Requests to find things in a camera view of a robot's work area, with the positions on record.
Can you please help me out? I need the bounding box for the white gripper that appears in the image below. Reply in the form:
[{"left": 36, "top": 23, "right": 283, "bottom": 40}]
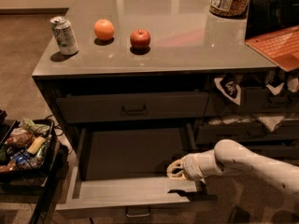
[{"left": 167, "top": 150, "right": 222, "bottom": 181}]

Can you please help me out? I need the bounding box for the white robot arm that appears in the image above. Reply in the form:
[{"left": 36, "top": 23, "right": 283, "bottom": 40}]
[{"left": 166, "top": 139, "right": 299, "bottom": 200}]

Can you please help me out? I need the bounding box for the grey drawer cabinet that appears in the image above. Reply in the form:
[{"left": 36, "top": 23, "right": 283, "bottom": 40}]
[{"left": 32, "top": 0, "right": 299, "bottom": 174}]

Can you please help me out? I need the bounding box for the black white snack bag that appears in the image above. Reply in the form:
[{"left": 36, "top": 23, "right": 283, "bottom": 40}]
[{"left": 214, "top": 74, "right": 241, "bottom": 105}]

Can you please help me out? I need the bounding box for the red apple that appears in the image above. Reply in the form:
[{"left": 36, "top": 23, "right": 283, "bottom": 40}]
[{"left": 130, "top": 29, "right": 150, "bottom": 49}]

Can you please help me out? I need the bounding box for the yellow sponge in bin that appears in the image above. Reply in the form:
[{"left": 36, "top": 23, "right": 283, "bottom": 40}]
[{"left": 27, "top": 136, "right": 46, "bottom": 155}]

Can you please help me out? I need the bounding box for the black bin of groceries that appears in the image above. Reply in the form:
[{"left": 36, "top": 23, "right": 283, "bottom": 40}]
[{"left": 0, "top": 119, "right": 56, "bottom": 183}]

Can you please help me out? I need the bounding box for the green bag in bin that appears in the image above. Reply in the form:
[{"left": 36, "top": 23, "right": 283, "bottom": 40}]
[{"left": 19, "top": 119, "right": 50, "bottom": 135}]

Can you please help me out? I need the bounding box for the orange laptop keyboard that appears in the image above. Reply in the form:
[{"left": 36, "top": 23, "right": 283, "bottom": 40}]
[{"left": 245, "top": 25, "right": 299, "bottom": 72}]

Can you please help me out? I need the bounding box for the orange fruit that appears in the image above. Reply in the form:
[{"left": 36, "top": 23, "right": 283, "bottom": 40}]
[{"left": 94, "top": 19, "right": 114, "bottom": 41}]

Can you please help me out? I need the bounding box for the brown snack bag in bin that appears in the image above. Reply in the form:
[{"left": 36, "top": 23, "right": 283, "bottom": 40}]
[{"left": 5, "top": 133, "right": 35, "bottom": 148}]

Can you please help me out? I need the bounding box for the white green soda can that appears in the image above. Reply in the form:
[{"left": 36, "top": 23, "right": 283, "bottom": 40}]
[{"left": 50, "top": 16, "right": 78, "bottom": 56}]

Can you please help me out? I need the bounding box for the large jar of nuts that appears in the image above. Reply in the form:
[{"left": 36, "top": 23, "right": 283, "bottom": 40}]
[{"left": 209, "top": 0, "right": 249, "bottom": 18}]

